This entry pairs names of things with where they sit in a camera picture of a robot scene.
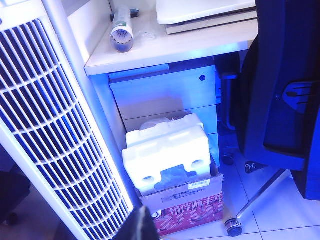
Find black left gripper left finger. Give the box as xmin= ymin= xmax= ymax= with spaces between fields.
xmin=125 ymin=205 xmax=149 ymax=240

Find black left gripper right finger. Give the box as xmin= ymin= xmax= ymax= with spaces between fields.
xmin=140 ymin=205 xmax=160 ymax=240

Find black chair base with caster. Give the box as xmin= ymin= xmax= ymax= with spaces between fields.
xmin=0 ymin=164 xmax=32 ymax=226

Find cardboard box with red print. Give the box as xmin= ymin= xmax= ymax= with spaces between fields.
xmin=138 ymin=149 xmax=225 ymax=237

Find large white styrofoam block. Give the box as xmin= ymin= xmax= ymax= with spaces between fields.
xmin=121 ymin=124 xmax=214 ymax=198

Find small white styrofoam block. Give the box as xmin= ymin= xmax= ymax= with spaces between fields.
xmin=124 ymin=112 xmax=206 ymax=151

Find white drawer cabinet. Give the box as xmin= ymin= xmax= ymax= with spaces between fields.
xmin=108 ymin=64 xmax=223 ymax=169

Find white tower fan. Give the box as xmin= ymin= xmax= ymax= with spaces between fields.
xmin=0 ymin=0 xmax=141 ymax=240

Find rolled white paper tube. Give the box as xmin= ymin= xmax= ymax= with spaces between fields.
xmin=109 ymin=5 xmax=135 ymax=54

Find clear plastic wrapper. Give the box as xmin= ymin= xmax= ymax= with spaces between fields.
xmin=141 ymin=31 xmax=157 ymax=41

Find white desk side partition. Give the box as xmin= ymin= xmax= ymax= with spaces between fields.
xmin=43 ymin=0 xmax=113 ymax=69

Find beige flat box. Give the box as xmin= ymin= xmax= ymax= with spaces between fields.
xmin=164 ymin=11 xmax=259 ymax=36

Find stacked flat white items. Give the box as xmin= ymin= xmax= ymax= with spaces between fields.
xmin=155 ymin=0 xmax=258 ymax=26

